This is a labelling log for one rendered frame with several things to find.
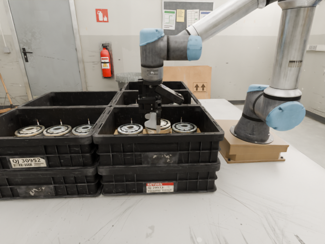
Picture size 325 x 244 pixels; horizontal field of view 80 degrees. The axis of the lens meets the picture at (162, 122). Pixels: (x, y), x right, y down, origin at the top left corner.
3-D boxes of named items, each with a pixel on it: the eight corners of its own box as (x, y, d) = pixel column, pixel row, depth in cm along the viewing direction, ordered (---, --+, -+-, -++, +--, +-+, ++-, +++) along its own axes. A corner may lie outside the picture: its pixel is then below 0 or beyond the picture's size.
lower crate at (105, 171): (199, 150, 95) (200, 127, 90) (218, 194, 67) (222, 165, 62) (115, 152, 93) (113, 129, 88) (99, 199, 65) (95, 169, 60)
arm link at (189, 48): (197, 34, 67) (165, 34, 67) (204, 34, 57) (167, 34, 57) (195, 58, 71) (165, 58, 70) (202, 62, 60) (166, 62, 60)
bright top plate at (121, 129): (143, 124, 84) (143, 123, 84) (141, 134, 75) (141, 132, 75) (119, 124, 84) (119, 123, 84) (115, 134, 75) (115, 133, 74)
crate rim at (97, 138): (201, 110, 87) (202, 104, 86) (225, 141, 59) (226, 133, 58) (111, 111, 85) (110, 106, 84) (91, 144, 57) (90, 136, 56)
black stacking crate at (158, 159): (200, 129, 90) (201, 106, 86) (221, 167, 63) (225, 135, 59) (113, 131, 88) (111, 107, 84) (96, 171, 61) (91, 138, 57)
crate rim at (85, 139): (111, 111, 85) (110, 106, 84) (91, 144, 57) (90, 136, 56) (16, 113, 83) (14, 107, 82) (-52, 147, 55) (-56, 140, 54)
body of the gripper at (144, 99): (140, 106, 76) (138, 75, 70) (162, 105, 76) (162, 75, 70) (139, 115, 69) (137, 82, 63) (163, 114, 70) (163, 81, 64)
